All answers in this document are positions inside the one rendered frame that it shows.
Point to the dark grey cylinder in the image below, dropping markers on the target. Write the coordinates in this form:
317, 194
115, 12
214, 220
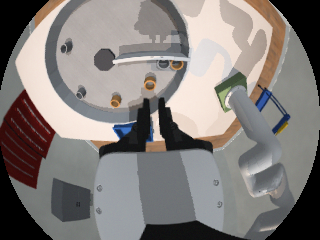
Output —
66, 47
163, 67
80, 93

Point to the blue crate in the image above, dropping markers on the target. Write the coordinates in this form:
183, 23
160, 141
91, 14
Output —
123, 129

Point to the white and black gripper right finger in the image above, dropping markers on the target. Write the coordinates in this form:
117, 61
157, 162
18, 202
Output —
176, 139

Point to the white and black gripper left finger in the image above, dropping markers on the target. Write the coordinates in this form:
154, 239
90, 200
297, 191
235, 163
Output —
133, 140

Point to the grey round turntable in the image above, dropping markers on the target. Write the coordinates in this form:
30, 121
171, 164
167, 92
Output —
106, 32

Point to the bronze bushing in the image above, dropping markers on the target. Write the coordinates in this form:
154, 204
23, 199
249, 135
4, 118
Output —
150, 87
177, 67
115, 98

